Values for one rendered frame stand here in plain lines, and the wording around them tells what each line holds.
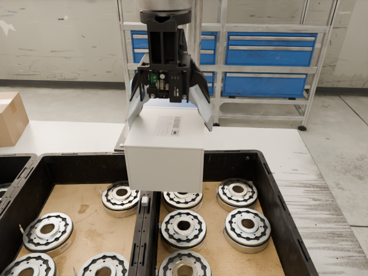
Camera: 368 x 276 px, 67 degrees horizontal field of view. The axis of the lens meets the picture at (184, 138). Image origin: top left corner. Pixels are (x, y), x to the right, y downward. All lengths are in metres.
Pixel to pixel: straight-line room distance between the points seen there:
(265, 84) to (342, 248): 1.89
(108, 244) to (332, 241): 0.61
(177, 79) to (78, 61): 3.33
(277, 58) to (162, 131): 2.17
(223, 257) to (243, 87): 2.08
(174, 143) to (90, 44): 3.20
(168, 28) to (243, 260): 0.49
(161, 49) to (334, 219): 0.78
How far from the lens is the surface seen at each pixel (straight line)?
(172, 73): 0.39
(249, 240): 0.65
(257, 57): 2.52
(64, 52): 3.74
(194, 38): 0.88
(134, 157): 0.43
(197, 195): 0.72
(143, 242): 0.55
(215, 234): 0.68
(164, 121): 0.48
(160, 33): 0.37
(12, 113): 1.40
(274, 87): 2.64
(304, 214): 0.97
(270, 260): 0.67
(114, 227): 0.71
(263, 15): 3.32
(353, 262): 0.91
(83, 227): 0.73
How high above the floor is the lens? 1.36
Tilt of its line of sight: 33 degrees down
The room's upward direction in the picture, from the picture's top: straight up
